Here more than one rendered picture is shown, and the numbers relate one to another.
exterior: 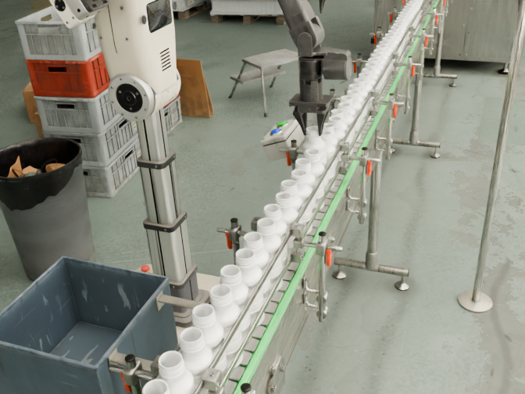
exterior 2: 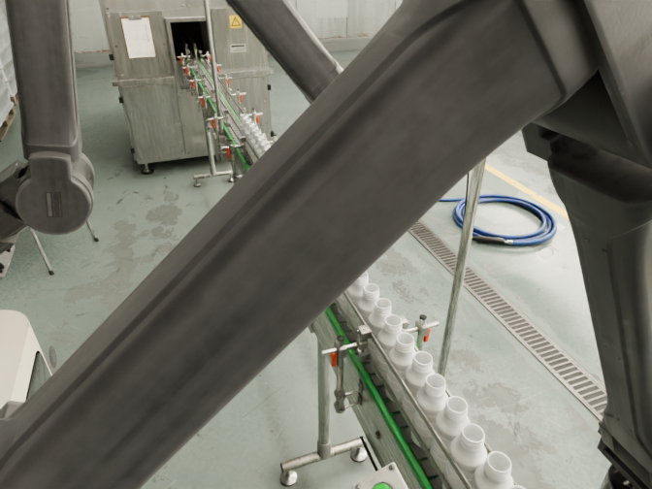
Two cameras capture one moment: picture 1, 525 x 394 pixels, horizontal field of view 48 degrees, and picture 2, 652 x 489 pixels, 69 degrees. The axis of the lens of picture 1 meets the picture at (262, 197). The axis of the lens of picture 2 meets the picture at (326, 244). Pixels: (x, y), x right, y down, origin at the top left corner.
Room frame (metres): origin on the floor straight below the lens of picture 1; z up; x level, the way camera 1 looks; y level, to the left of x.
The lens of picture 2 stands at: (1.42, 0.27, 1.83)
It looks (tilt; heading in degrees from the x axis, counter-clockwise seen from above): 32 degrees down; 318
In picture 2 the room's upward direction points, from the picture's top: straight up
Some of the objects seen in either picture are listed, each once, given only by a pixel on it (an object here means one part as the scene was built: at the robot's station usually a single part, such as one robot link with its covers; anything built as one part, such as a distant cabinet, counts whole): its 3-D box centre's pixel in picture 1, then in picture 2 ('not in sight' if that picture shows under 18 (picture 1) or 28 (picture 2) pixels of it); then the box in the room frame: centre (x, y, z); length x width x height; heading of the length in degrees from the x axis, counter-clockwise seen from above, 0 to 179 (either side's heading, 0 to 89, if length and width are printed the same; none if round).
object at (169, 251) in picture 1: (171, 260); not in sight; (1.88, 0.36, 0.49); 0.13 x 0.13 x 0.40; 68
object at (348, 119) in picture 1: (343, 130); (450, 434); (1.68, -0.26, 1.08); 0.06 x 0.06 x 0.17
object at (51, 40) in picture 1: (76, 27); not in sight; (3.63, 1.07, 1.00); 0.61 x 0.41 x 0.22; 166
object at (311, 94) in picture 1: (311, 91); not in sight; (1.42, -0.14, 1.31); 0.10 x 0.07 x 0.07; 68
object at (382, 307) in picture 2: (362, 97); (380, 331); (1.96, -0.37, 1.08); 0.06 x 0.06 x 0.17
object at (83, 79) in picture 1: (83, 63); not in sight; (3.64, 1.07, 0.78); 0.61 x 0.41 x 0.22; 165
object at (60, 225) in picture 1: (48, 213); not in sight; (2.59, 1.09, 0.32); 0.45 x 0.45 x 0.64
